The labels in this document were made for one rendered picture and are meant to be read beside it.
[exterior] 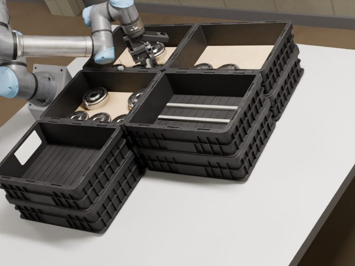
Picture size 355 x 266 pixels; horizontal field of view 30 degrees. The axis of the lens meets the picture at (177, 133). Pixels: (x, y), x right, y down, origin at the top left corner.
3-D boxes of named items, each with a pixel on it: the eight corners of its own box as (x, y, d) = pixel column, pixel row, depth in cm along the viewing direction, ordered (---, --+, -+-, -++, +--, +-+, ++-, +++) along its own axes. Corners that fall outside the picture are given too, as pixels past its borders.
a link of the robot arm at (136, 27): (137, 11, 243) (141, 20, 236) (141, 22, 246) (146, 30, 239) (119, 20, 243) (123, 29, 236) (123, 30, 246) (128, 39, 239)
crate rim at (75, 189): (-9, 181, 226) (-13, 177, 224) (40, 123, 243) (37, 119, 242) (77, 195, 204) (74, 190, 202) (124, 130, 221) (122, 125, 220)
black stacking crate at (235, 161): (147, 172, 234) (134, 149, 226) (183, 117, 251) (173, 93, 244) (246, 184, 212) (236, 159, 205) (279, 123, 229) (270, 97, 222)
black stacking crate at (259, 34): (174, 95, 245) (164, 70, 238) (207, 47, 262) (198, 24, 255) (271, 99, 223) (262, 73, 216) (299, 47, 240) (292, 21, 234)
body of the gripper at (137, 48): (132, 57, 252) (120, 31, 245) (152, 47, 253) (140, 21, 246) (136, 66, 246) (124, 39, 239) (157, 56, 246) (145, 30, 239)
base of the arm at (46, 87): (28, 104, 280) (10, 101, 272) (35, 69, 280) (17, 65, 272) (52, 110, 272) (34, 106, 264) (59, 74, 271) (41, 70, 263)
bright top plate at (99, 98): (78, 104, 254) (77, 103, 254) (91, 87, 260) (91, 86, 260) (98, 105, 249) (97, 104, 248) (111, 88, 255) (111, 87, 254)
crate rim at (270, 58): (165, 75, 239) (162, 69, 238) (199, 27, 257) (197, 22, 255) (264, 77, 217) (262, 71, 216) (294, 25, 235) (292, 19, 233)
